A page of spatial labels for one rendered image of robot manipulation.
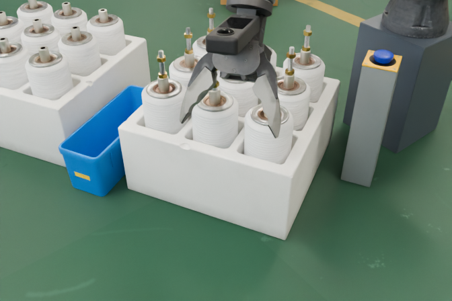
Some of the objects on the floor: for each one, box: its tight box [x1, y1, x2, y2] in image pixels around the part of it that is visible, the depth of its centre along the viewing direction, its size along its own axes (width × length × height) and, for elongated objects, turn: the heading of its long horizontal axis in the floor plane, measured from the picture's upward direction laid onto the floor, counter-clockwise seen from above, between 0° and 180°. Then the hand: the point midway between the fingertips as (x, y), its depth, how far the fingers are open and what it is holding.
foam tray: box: [118, 67, 340, 240], centre depth 118 cm, size 39×39×18 cm
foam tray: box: [0, 35, 151, 167], centre depth 136 cm, size 39×39×18 cm
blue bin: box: [59, 85, 145, 197], centre depth 121 cm, size 30×11×12 cm, turn 156°
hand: (226, 131), depth 73 cm, fingers open, 14 cm apart
